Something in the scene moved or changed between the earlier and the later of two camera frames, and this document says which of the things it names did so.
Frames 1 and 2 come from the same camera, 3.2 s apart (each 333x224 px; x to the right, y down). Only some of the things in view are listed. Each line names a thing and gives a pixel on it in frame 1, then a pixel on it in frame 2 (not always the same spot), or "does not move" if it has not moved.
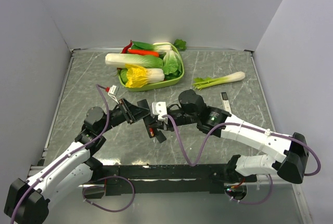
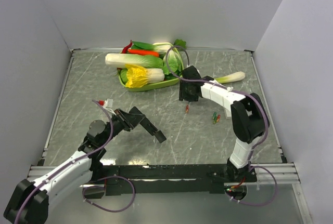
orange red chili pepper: (143, 52) does not move
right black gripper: (170, 127) to (182, 94)
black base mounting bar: (169, 179) does not move
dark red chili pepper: (125, 49) does not move
